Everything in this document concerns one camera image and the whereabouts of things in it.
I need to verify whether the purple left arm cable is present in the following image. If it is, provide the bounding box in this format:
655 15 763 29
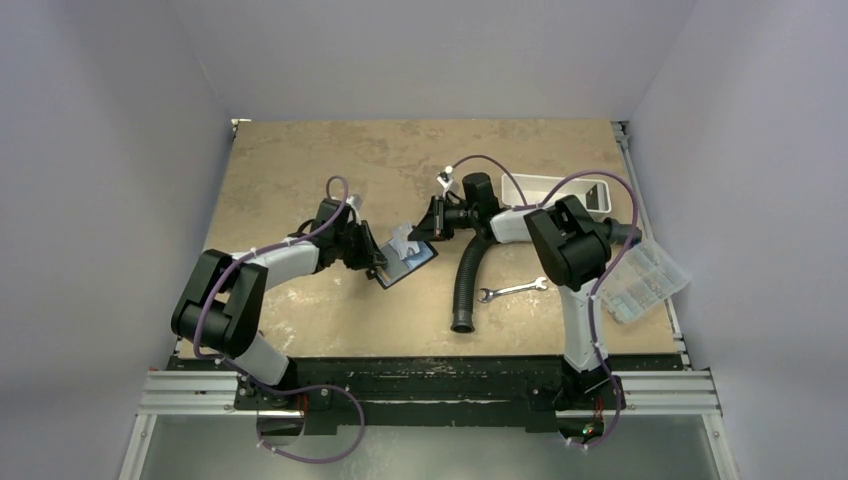
192 174 367 465

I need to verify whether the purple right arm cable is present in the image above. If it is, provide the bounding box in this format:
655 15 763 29
440 154 643 452

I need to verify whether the grey corrugated hose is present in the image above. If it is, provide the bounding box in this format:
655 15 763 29
450 217 644 335

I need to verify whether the clear plastic organizer box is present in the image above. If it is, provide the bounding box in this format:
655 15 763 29
600 240 691 325

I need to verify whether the silver VIP credit card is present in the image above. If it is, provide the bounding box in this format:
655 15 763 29
389 222 420 260

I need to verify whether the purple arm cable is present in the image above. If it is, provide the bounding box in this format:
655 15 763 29
440 154 643 452
192 174 367 465

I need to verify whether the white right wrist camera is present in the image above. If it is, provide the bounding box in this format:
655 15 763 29
436 165 456 197

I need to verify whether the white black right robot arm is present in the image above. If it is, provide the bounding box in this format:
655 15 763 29
407 172 614 407

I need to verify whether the black aluminium base frame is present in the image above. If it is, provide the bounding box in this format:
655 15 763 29
139 356 720 438

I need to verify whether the black leather card holder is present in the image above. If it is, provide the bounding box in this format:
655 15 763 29
366 238 438 289

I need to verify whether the white plastic tray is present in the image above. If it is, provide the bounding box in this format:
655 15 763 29
499 174 612 219

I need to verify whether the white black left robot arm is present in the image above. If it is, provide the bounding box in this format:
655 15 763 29
171 195 387 409

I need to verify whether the silver open-end wrench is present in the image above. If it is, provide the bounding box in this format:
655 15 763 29
477 276 548 303

